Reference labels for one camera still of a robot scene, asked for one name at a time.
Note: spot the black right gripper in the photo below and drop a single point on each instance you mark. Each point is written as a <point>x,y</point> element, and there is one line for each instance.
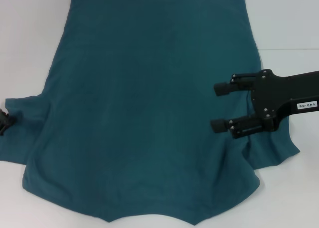
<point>269,98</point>

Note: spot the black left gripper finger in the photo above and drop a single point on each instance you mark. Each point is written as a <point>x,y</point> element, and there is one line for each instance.
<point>6,124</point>
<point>3,113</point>

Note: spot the teal blue t-shirt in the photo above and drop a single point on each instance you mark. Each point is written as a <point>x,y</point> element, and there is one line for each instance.
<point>139,88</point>

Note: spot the white number label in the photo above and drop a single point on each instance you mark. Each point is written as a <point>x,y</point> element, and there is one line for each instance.
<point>306,105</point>

